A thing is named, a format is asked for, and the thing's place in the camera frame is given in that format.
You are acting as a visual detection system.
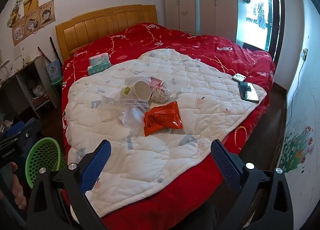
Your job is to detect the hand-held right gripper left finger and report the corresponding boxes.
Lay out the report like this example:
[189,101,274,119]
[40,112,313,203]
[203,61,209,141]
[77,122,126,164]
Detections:
[26,139,112,230]

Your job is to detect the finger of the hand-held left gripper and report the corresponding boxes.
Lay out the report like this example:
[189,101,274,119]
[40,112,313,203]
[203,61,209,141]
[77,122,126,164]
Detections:
[15,130,42,157]
[0,122,25,143]

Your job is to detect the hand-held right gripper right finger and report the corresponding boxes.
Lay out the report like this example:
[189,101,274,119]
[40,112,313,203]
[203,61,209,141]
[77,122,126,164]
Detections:
[210,139,294,230]

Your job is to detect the green plastic basket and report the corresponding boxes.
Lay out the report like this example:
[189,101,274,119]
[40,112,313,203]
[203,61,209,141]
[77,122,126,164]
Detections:
[25,137,68,189]

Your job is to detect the clear plastic cup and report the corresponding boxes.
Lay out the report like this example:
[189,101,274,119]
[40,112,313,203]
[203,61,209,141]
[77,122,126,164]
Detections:
[100,96,120,123]

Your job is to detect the clear zip bag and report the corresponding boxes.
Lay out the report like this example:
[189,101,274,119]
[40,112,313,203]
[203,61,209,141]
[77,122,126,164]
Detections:
[122,106,148,128]

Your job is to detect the orange snack bag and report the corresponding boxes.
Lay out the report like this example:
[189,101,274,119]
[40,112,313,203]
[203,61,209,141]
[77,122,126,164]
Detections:
[144,101,184,137]

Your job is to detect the white paper cup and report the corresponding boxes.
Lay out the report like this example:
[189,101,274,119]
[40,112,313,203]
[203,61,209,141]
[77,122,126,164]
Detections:
[120,81,152,101]

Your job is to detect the white tissue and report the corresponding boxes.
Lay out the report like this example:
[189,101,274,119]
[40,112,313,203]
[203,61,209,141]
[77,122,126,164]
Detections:
[151,85,172,103]

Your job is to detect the pink packet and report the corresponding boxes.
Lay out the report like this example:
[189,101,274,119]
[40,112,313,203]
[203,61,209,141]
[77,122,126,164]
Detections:
[149,77,163,88]

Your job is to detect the person's left hand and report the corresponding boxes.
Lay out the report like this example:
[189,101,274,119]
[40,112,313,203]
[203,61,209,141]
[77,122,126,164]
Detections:
[10,162,28,210]

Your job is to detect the white quilted blanket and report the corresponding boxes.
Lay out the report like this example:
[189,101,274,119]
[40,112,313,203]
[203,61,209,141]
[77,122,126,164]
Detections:
[67,49,267,218]

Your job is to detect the grey desk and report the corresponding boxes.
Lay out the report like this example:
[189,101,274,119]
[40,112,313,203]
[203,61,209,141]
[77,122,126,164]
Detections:
[0,55,63,120]

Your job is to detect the green stool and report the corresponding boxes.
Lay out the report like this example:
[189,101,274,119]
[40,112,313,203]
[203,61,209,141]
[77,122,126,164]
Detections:
[51,79,63,93]

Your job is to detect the blue paper bag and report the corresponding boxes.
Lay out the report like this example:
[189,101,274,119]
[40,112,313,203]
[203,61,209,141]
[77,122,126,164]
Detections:
[45,60,62,83]

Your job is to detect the black smartphone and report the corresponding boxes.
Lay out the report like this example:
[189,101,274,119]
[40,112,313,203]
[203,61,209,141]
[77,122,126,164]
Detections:
[239,81,260,103]

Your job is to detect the red stick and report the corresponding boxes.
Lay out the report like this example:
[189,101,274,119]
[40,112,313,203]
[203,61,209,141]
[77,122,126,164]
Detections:
[37,46,50,62]

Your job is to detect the dark wooden stick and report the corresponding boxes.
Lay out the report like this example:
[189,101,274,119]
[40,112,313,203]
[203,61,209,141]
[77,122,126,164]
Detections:
[49,36,62,60]

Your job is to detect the teal wipes box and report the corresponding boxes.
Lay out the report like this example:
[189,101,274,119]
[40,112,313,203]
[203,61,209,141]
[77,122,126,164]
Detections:
[87,62,112,75]

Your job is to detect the white tissue pack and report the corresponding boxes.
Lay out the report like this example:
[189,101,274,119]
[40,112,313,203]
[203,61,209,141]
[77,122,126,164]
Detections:
[89,53,110,67]

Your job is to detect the red bed with wooden headboard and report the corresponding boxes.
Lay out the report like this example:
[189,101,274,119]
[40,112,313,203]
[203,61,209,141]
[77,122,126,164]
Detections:
[61,22,275,230]

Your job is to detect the wooden headboard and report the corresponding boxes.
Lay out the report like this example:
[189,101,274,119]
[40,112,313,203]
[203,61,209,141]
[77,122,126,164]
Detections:
[55,4,158,63]

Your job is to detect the glass balcony door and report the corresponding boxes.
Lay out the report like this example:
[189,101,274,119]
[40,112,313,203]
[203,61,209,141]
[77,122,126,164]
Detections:
[236,0,285,63]

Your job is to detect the white wardrobe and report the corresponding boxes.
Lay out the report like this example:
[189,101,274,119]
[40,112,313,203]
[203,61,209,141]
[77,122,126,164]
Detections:
[163,0,239,43]

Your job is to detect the flower wall sticker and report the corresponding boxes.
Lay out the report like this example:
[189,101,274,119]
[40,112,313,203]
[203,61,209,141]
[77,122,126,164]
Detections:
[277,125,315,173]

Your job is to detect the cartoon wall posters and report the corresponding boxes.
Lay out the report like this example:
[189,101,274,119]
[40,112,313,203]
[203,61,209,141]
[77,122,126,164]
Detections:
[9,0,55,47]

